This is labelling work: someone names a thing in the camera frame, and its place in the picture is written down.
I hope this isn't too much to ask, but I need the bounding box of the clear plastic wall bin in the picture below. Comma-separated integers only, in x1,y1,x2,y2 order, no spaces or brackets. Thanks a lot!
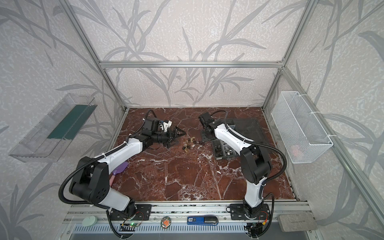
9,94,98,163

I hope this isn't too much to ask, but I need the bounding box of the pink purple spatula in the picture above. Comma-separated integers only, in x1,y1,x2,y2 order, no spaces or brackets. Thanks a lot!
109,162,129,187

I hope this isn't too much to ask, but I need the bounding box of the grey rectangular pad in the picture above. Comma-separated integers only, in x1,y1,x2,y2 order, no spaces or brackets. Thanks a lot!
278,213,318,232

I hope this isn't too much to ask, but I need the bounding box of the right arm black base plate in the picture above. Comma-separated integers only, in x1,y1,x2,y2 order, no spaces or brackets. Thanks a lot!
227,203,271,221

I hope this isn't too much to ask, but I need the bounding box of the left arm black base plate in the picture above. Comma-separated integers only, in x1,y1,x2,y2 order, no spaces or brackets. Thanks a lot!
110,204,152,221

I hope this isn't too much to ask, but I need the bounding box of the round orange button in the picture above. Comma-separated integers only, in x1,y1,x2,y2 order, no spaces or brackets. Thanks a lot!
161,216,172,229

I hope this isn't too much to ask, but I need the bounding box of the blue black usb device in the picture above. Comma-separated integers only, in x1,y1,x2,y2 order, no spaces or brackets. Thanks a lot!
187,216,219,226

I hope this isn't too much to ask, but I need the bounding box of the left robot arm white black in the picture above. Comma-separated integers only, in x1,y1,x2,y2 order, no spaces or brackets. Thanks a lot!
58,118,186,216

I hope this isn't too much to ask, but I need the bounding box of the pile of screws and nuts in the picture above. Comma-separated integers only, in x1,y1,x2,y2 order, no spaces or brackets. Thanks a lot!
182,137,205,153

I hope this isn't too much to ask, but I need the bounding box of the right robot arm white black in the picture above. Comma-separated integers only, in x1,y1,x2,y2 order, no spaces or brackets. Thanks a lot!
199,113,288,211

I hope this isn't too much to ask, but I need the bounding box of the grey compartment organizer box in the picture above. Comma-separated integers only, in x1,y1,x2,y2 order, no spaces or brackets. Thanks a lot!
211,138,239,160

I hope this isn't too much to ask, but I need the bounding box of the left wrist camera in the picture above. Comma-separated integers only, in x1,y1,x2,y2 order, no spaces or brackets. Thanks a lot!
159,121,172,133

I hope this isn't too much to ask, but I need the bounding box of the pink object in basket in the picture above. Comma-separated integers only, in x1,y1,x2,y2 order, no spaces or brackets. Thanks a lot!
291,145,304,159

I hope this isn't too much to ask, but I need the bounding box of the white round disc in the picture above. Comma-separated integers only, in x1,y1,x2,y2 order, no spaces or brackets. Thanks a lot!
82,216,98,228

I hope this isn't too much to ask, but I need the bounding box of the white wire mesh basket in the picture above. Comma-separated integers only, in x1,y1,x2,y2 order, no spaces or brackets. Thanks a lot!
272,91,334,164

